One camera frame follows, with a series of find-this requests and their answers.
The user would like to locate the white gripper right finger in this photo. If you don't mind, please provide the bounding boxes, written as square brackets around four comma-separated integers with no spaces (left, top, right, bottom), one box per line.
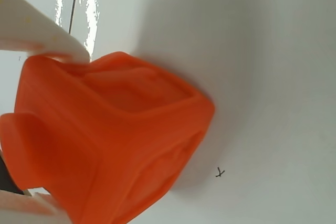
[0,0,91,64]

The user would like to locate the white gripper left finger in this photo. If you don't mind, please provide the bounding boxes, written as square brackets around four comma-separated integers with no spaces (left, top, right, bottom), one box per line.
[0,189,75,224]

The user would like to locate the orange cube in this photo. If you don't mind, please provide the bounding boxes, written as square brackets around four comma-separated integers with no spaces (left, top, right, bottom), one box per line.
[0,50,216,224]

